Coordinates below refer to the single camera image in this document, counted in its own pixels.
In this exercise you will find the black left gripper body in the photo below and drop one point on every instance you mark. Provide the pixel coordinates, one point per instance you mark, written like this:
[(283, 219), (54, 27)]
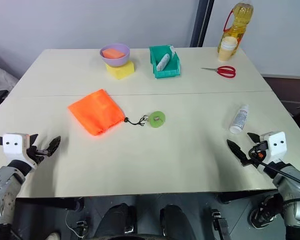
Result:
[(37, 153)]

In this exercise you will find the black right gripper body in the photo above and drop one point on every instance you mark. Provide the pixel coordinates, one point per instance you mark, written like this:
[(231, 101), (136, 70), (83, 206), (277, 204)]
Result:
[(256, 153)]

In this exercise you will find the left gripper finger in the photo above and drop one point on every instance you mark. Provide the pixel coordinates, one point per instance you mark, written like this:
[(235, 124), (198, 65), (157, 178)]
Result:
[(33, 139), (53, 146)]

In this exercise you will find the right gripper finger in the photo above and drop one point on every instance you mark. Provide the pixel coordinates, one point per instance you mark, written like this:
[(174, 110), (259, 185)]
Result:
[(253, 138), (237, 151)]

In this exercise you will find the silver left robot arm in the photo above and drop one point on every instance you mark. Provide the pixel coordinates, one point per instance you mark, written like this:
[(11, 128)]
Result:
[(5, 185)]

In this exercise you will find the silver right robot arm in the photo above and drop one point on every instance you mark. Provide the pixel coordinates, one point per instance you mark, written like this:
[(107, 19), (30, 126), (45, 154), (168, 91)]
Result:
[(290, 182)]

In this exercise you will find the white tube bottle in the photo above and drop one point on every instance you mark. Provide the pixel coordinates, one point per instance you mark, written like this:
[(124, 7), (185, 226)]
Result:
[(239, 118)]

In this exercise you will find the cream paper cup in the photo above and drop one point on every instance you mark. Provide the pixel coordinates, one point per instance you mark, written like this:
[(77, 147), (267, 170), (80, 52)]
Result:
[(225, 55)]

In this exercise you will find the dark rounded shape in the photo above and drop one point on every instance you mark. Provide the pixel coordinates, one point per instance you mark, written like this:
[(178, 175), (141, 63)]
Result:
[(175, 220), (120, 220)]

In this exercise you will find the white paper cup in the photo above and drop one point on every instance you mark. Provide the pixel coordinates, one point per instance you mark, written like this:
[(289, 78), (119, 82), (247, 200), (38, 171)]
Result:
[(229, 43)]

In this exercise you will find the yellow sponge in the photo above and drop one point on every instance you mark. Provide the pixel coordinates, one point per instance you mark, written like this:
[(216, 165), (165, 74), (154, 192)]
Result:
[(121, 71)]

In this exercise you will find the purple plastic bowl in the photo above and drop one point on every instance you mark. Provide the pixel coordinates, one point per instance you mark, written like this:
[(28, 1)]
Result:
[(116, 61)]

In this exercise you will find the green plastic storage bin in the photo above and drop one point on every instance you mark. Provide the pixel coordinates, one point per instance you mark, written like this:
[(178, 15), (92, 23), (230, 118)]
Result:
[(168, 71)]

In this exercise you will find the orange sponge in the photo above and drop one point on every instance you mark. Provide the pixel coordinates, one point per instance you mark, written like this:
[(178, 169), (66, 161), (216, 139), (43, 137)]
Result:
[(112, 53)]

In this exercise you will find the yellow cooking oil bottle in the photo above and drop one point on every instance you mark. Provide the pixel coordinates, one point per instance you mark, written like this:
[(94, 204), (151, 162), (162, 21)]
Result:
[(238, 25)]

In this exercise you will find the white dotted roll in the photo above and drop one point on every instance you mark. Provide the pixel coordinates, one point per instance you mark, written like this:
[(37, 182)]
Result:
[(163, 62)]

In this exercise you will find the white card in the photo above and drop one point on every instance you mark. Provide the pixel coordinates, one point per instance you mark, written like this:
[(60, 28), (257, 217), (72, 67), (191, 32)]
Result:
[(173, 51)]

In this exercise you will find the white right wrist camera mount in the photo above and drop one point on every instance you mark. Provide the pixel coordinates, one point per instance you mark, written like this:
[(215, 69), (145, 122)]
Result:
[(275, 147)]

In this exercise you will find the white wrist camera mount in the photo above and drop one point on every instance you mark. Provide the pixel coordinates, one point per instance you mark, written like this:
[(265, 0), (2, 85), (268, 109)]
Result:
[(13, 147), (275, 147)]

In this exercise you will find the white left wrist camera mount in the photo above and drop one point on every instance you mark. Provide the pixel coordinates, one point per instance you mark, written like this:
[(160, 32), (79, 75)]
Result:
[(13, 147)]

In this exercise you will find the black table frame clamp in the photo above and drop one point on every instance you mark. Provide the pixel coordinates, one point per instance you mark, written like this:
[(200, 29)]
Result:
[(82, 227), (221, 225)]

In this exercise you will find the dark metal post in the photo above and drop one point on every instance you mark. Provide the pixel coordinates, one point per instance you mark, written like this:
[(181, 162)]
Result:
[(198, 22)]

